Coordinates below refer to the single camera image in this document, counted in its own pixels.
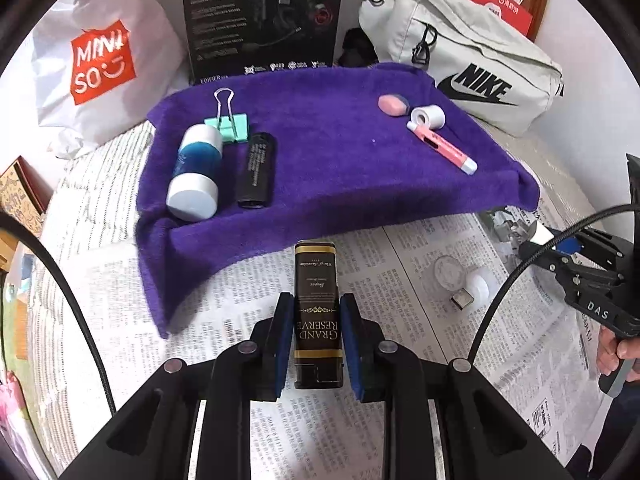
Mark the black gold Grand Reserve box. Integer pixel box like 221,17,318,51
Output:
294,240,343,390

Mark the black lighter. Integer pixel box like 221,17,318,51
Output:
235,132,277,209

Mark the white blue cylindrical bottle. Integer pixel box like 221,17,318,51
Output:
165,124,224,222

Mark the pink highlighter pen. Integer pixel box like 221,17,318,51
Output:
407,122,478,176

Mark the white tape roll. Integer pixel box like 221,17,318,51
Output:
410,104,446,130

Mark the person's right hand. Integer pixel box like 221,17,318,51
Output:
597,326,640,376

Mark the newspaper sheet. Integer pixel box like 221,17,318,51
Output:
65,216,602,479

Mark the clear suction cup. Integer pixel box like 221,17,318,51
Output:
433,256,466,292

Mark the purple towel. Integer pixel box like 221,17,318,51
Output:
134,63,539,336

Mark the teal binder clip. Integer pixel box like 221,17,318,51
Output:
204,87,248,144

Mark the grey Nike bag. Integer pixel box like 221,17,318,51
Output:
359,0,564,136

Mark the pink eraser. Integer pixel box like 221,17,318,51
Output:
378,94,410,117

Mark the brown patterned book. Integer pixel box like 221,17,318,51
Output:
0,156,53,237

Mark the black headset box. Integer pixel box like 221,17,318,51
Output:
182,0,341,84

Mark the white Miniso plastic bag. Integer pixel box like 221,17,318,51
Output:
32,0,189,159

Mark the black cable right side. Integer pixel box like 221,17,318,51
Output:
466,202,640,365

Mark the black cable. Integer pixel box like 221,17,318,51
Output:
466,202,640,365
0,209,117,417

